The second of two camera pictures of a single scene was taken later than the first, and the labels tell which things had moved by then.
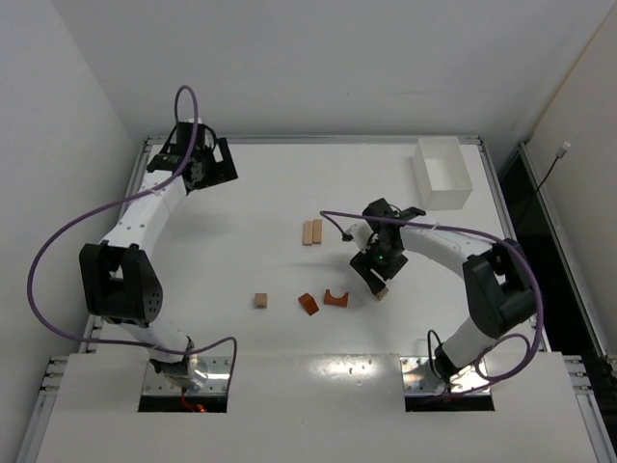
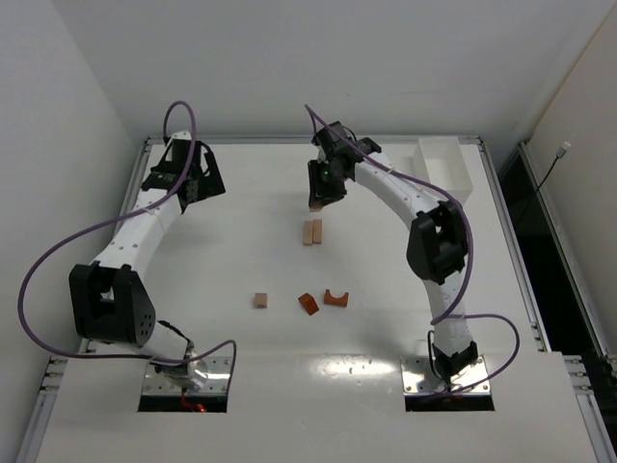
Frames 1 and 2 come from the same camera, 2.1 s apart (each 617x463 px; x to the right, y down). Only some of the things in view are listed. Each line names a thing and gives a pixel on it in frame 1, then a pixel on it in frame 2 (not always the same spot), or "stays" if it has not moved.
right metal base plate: x=422 y=375 stays
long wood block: x=317 y=231 stays
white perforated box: x=442 y=176 stays
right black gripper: x=368 y=265 → x=326 y=188
